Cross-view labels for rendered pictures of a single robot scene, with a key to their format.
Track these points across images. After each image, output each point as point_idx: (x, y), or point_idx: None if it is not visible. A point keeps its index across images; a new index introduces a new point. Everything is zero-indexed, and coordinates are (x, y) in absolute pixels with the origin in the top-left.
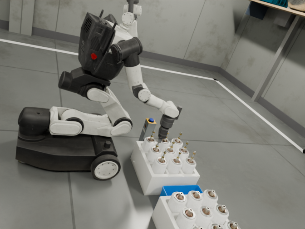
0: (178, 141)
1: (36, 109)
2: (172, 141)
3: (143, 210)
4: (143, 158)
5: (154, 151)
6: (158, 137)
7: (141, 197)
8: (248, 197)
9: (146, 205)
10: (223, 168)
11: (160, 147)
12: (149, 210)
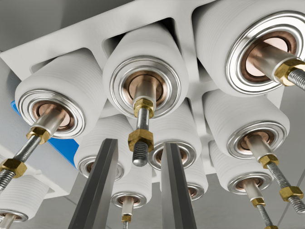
0: (245, 190)
1: None
2: (252, 169)
3: (1, 25)
4: (120, 6)
5: (119, 83)
6: (167, 163)
7: (47, 21)
8: (151, 203)
9: (28, 37)
10: (211, 191)
11: (216, 111)
12: (15, 46)
